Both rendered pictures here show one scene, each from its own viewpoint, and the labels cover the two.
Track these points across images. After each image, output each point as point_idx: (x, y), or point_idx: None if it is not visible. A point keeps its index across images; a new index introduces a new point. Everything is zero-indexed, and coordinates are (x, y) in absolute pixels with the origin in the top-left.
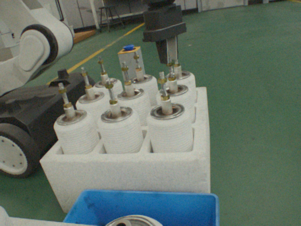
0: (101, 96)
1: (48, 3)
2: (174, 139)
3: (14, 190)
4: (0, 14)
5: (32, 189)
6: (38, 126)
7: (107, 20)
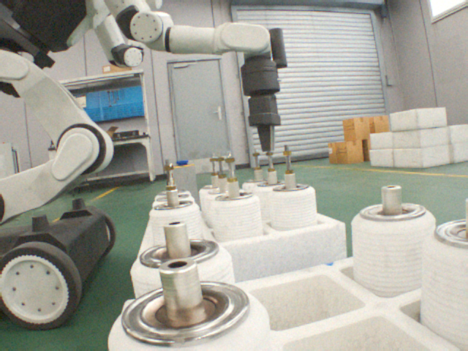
0: (185, 195)
1: (3, 154)
2: (308, 211)
3: (49, 343)
4: (37, 110)
5: (80, 338)
6: (74, 252)
7: None
